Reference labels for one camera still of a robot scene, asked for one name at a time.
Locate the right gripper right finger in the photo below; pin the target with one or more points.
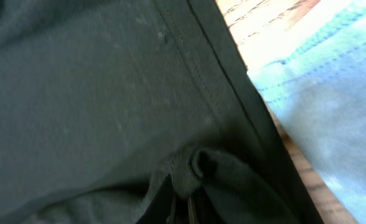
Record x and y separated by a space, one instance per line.
192 211

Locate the black t-shirt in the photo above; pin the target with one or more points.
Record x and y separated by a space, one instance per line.
101 100

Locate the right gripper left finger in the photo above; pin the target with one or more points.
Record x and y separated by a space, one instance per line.
162 209

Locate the light blue printed t-shirt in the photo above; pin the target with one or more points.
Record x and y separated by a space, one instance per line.
317 90

